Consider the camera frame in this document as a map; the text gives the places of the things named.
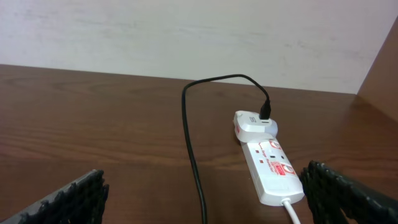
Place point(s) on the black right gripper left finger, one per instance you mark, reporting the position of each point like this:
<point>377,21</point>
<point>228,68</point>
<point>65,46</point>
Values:
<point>81,201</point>

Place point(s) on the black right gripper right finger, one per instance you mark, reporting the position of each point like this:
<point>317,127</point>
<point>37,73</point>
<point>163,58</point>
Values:
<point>335,198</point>

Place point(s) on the white power strip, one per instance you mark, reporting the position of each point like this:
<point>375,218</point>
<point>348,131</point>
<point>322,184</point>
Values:
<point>274,177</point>

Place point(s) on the white USB wall charger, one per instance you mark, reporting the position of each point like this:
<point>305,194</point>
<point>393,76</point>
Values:
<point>249,127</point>

